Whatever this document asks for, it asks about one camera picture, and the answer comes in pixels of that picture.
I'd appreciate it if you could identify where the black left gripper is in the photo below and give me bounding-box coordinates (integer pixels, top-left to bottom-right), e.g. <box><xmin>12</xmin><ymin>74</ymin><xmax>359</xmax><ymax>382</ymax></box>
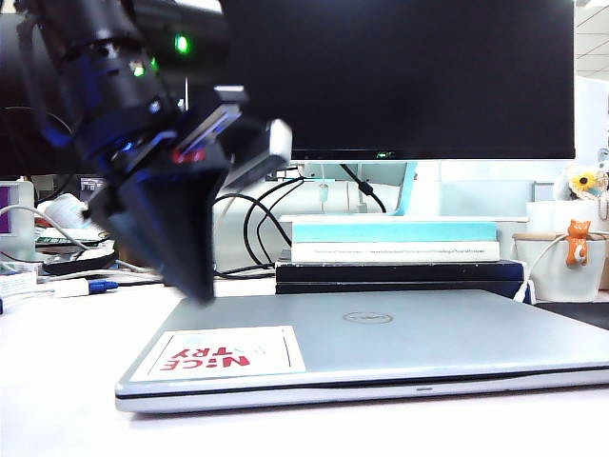
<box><xmin>75</xmin><ymin>105</ymin><xmax>230</xmax><ymax>304</ymax></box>

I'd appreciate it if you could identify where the gray Dell laptop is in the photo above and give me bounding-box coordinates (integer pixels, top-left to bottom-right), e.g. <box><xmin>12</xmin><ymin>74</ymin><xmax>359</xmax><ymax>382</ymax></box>
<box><xmin>115</xmin><ymin>288</ymin><xmax>609</xmax><ymax>414</ymax></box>

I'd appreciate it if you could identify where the black curved pouch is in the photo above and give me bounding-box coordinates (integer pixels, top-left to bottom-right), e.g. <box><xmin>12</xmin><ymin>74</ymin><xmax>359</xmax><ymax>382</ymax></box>
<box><xmin>42</xmin><ymin>249</ymin><xmax>118</xmax><ymax>276</ymax></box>

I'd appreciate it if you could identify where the white plastic bag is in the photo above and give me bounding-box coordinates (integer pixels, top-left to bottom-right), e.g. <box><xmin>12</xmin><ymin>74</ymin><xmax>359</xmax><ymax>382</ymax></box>
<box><xmin>36</xmin><ymin>193</ymin><xmax>104</xmax><ymax>234</ymax></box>

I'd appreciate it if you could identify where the white video adapter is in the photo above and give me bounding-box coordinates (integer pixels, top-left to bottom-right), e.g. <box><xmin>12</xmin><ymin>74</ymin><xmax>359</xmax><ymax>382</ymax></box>
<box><xmin>51</xmin><ymin>278</ymin><xmax>91</xmax><ymax>299</ymax></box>

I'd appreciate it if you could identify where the white device with purple screen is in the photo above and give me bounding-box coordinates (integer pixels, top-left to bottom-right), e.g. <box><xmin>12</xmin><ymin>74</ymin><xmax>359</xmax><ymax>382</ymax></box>
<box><xmin>0</xmin><ymin>179</ymin><xmax>37</xmax><ymax>262</ymax></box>

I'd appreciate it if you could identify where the white printed paper stack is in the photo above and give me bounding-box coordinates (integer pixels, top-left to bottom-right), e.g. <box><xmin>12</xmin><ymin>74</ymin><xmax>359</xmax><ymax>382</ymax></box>
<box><xmin>0</xmin><ymin>266</ymin><xmax>39</xmax><ymax>299</ymax></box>

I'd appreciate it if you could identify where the black monitor without logo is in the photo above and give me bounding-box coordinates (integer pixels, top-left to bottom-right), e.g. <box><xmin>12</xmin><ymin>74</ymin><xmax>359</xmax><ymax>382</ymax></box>
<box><xmin>0</xmin><ymin>12</ymin><xmax>96</xmax><ymax>178</ymax></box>

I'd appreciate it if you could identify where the teal book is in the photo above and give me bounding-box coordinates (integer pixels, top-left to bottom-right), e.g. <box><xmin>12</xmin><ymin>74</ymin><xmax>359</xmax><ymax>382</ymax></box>
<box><xmin>290</xmin><ymin>221</ymin><xmax>499</xmax><ymax>243</ymax></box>

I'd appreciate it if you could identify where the white book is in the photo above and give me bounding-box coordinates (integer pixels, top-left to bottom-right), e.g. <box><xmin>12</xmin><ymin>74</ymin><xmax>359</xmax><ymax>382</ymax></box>
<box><xmin>289</xmin><ymin>240</ymin><xmax>501</xmax><ymax>263</ymax></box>

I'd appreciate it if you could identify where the teal white monitor stand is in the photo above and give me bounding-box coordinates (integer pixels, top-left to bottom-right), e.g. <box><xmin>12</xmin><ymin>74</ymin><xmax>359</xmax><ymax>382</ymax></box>
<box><xmin>278</xmin><ymin>160</ymin><xmax>529</xmax><ymax>224</ymax></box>

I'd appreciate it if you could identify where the large black AOC monitor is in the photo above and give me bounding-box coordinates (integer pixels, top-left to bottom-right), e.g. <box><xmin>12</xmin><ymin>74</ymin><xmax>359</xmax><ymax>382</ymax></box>
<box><xmin>218</xmin><ymin>0</ymin><xmax>576</xmax><ymax>162</ymax></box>

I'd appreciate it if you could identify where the stack of books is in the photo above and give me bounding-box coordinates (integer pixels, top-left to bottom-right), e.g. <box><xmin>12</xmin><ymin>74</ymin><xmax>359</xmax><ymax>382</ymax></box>
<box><xmin>213</xmin><ymin>161</ymin><xmax>534</xmax><ymax>275</ymax></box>

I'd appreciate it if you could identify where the white box behind cup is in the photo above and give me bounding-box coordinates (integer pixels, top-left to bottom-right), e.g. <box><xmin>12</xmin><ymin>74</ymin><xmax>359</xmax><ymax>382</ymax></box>
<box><xmin>525</xmin><ymin>200</ymin><xmax>603</xmax><ymax>234</ymax></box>

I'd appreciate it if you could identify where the white cup with wooden rim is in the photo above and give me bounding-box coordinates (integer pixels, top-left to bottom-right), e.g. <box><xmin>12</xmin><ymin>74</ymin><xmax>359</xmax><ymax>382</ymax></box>
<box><xmin>511</xmin><ymin>231</ymin><xmax>609</xmax><ymax>304</ymax></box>

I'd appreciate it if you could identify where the sunflower plush toy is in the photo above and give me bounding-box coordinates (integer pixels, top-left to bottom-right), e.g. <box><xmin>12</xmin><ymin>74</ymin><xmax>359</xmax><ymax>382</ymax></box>
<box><xmin>554</xmin><ymin>164</ymin><xmax>609</xmax><ymax>204</ymax></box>

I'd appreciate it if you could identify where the black mouse pad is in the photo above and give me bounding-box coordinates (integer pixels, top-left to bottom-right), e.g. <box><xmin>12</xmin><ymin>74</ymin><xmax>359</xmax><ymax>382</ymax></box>
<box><xmin>532</xmin><ymin>301</ymin><xmax>609</xmax><ymax>332</ymax></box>

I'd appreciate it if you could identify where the white partition board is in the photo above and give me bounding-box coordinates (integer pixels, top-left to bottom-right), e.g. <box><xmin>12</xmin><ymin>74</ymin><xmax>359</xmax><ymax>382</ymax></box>
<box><xmin>573</xmin><ymin>77</ymin><xmax>609</xmax><ymax>163</ymax></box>

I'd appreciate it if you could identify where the black coiled cable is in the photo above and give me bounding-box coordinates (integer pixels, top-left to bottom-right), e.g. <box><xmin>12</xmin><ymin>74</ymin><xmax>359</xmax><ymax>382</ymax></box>
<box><xmin>213</xmin><ymin>176</ymin><xmax>305</xmax><ymax>280</ymax></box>

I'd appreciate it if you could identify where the white arched cable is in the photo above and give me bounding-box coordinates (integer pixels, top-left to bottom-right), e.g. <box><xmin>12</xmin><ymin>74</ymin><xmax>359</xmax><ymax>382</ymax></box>
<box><xmin>0</xmin><ymin>204</ymin><xmax>91</xmax><ymax>251</ymax></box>

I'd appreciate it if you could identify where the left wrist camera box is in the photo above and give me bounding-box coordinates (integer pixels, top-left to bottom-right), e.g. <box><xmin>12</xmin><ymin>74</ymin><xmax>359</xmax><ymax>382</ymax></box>
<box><xmin>178</xmin><ymin>84</ymin><xmax>294</xmax><ymax>189</ymax></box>

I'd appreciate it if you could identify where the black monitor power cable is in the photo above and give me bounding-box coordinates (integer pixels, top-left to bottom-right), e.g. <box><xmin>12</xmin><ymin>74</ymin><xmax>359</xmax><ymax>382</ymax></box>
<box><xmin>340</xmin><ymin>163</ymin><xmax>387</xmax><ymax>214</ymax></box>

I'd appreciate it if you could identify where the white charging cable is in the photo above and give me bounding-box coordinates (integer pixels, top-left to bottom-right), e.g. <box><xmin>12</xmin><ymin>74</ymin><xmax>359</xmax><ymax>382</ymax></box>
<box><xmin>511</xmin><ymin>231</ymin><xmax>609</xmax><ymax>307</ymax></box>

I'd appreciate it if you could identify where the orange cat cable holder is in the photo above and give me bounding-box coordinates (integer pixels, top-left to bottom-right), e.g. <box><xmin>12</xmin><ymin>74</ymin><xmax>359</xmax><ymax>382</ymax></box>
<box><xmin>564</xmin><ymin>219</ymin><xmax>592</xmax><ymax>268</ymax></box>

